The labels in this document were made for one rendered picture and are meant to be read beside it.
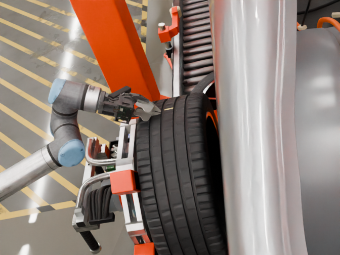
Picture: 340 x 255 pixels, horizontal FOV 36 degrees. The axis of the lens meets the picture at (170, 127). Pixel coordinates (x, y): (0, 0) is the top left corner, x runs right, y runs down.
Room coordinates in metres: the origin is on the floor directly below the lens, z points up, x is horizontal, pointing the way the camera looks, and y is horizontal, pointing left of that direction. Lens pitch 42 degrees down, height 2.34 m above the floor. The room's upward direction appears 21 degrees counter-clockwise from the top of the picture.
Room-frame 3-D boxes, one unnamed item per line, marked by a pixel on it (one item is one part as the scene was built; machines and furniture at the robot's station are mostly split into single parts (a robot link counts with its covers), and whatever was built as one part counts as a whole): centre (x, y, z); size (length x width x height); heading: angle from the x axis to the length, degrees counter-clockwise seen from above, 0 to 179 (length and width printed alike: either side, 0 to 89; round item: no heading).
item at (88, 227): (1.28, 0.40, 0.93); 0.09 x 0.05 x 0.05; 75
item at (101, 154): (1.61, 0.32, 0.93); 0.09 x 0.05 x 0.05; 75
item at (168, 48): (3.00, -0.19, 0.30); 0.09 x 0.05 x 0.50; 165
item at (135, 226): (1.39, 0.16, 0.85); 0.54 x 0.07 x 0.54; 165
